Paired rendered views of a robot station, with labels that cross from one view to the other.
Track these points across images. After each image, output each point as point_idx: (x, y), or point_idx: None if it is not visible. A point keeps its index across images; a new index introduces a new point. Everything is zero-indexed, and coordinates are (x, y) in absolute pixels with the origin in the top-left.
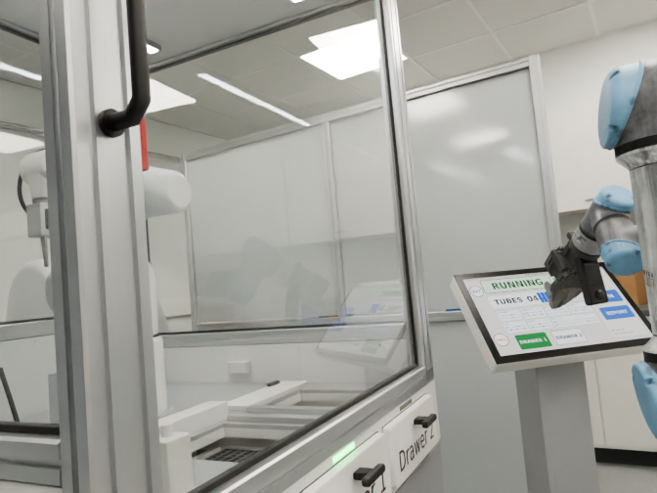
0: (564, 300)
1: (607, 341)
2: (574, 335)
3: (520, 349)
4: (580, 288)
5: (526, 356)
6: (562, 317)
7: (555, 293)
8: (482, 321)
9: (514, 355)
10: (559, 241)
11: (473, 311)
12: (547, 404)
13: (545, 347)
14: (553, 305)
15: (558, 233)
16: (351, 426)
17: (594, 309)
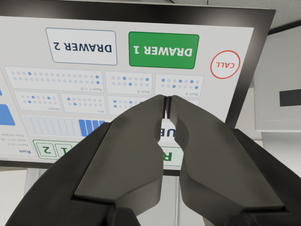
0: (157, 117)
1: (0, 18)
2: (70, 48)
3: (202, 35)
4: (82, 196)
5: (200, 15)
6: (79, 89)
7: (268, 171)
8: (231, 106)
9: (223, 23)
10: (28, 174)
11: (232, 124)
12: None
13: (147, 30)
14: (194, 104)
15: (27, 181)
16: None
17: (10, 93)
